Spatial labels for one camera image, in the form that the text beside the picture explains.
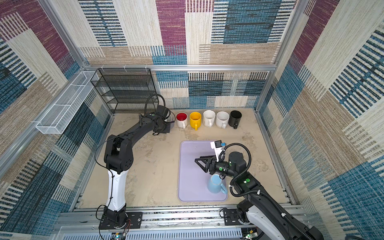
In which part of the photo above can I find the black mug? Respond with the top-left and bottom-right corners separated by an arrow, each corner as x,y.
229,111 -> 242,129

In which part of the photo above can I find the yellow mug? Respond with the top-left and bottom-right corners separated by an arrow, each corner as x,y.
190,112 -> 202,131

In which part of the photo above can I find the white mug dark rim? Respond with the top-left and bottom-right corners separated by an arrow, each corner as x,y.
176,112 -> 188,129

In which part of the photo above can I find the light blue mug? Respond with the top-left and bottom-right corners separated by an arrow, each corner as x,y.
207,174 -> 228,194

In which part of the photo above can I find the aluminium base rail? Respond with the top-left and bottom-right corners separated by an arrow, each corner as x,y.
50,205 -> 262,240

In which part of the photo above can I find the lavender plastic tray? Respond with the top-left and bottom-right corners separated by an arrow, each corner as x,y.
178,141 -> 228,202

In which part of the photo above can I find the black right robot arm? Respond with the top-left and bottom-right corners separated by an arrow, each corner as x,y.
195,152 -> 324,240

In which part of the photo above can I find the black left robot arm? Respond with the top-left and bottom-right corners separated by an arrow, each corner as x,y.
99,105 -> 172,230

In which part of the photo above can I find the white wire mesh basket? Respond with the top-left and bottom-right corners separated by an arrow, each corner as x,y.
36,71 -> 95,135

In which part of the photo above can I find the black wire shelf rack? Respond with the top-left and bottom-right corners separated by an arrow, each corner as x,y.
91,68 -> 159,114

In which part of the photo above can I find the white tall mug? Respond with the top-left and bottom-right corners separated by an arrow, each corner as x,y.
203,110 -> 216,128

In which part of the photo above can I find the white speckled mug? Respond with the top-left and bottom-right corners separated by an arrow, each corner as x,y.
216,111 -> 230,129

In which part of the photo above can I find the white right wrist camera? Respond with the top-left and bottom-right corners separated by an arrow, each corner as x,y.
210,140 -> 226,162

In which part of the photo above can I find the purple mug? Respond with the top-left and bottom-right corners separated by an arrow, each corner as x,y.
165,113 -> 175,124

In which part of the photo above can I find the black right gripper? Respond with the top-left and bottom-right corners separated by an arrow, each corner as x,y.
195,154 -> 237,179

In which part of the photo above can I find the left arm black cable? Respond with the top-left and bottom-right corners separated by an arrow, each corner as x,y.
93,93 -> 176,220

